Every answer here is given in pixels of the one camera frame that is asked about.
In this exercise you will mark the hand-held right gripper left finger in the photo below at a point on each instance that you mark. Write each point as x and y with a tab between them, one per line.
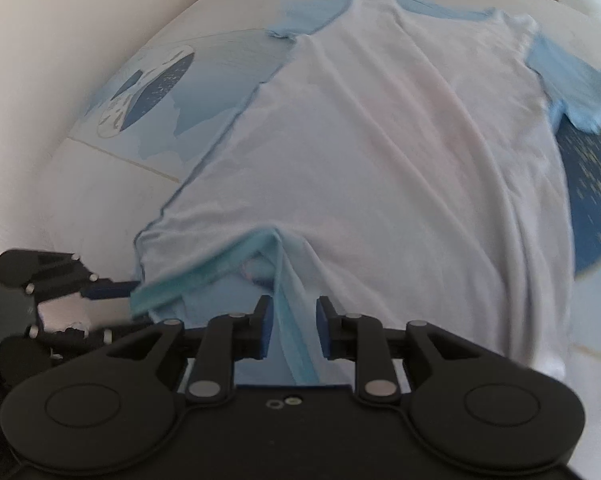
265	327

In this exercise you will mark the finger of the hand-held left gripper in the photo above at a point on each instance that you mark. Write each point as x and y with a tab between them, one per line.
93	337
105	290

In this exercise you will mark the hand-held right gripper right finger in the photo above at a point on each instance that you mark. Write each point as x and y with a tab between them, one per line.
323	330

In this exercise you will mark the white and light blue t-shirt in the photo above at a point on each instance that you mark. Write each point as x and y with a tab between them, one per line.
380	160

